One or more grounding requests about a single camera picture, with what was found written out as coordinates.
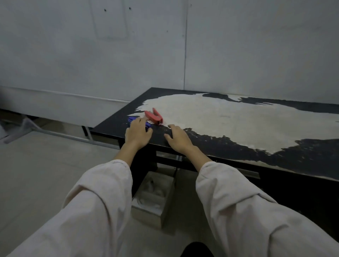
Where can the person's right hand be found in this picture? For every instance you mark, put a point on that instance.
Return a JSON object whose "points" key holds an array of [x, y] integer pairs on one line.
{"points": [[180, 141]]}

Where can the person's left hand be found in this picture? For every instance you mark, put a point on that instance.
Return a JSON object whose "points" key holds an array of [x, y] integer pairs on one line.
{"points": [[137, 136]]}

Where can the person's right thumb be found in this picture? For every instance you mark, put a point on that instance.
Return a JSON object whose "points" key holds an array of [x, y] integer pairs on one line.
{"points": [[168, 138]]}

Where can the person's left thumb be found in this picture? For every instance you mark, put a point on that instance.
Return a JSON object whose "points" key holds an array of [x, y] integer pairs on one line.
{"points": [[149, 133]]}

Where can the person's left forearm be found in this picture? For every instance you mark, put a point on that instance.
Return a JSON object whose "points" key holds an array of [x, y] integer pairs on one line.
{"points": [[90, 206]]}

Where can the person's right forearm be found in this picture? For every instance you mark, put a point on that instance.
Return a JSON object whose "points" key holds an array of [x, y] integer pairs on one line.
{"points": [[246, 209]]}

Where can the red stapler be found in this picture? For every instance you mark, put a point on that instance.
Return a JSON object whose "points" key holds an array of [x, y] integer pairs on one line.
{"points": [[154, 117]]}

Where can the blue plastic clip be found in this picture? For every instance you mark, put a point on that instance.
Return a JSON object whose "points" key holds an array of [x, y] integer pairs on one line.
{"points": [[130, 120]]}

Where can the open cardboard box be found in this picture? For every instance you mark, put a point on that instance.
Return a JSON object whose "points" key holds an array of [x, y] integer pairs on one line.
{"points": [[153, 198]]}

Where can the black worn table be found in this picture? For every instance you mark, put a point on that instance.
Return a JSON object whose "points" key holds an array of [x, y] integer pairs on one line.
{"points": [[251, 127]]}

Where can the grey metal floor frame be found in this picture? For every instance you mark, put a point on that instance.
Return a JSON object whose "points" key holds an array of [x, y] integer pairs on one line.
{"points": [[39, 129]]}

